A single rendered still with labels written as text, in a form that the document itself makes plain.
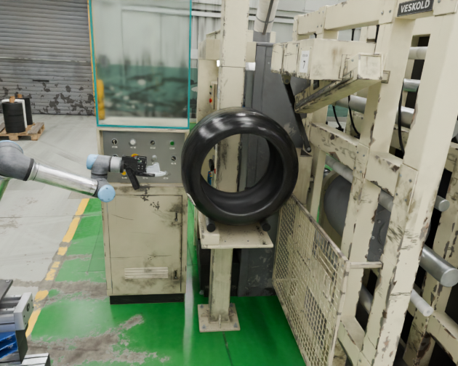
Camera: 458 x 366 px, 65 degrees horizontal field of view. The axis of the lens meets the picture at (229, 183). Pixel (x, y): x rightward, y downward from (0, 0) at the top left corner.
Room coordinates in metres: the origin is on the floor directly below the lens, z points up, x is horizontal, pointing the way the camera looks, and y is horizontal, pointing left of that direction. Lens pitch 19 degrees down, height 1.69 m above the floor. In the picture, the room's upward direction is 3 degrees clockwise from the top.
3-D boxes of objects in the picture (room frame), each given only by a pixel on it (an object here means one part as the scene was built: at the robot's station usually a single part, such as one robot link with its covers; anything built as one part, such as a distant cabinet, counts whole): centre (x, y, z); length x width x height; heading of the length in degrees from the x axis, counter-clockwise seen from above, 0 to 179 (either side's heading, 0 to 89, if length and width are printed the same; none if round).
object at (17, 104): (7.21, 4.32, 0.38); 1.20 x 0.80 x 0.76; 20
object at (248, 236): (1.81, -0.04, 0.80); 0.37 x 0.36 x 0.02; 99
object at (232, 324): (2.06, 0.02, 0.02); 0.27 x 0.27 x 0.04; 9
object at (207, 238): (1.79, 0.10, 0.84); 0.36 x 0.09 x 0.06; 9
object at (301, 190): (2.08, -0.38, 1.05); 0.20 x 0.15 x 0.30; 9
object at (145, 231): (2.34, 0.57, 0.63); 0.56 x 0.41 x 1.27; 99
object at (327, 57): (1.73, -0.35, 1.71); 0.61 x 0.25 x 0.15; 9
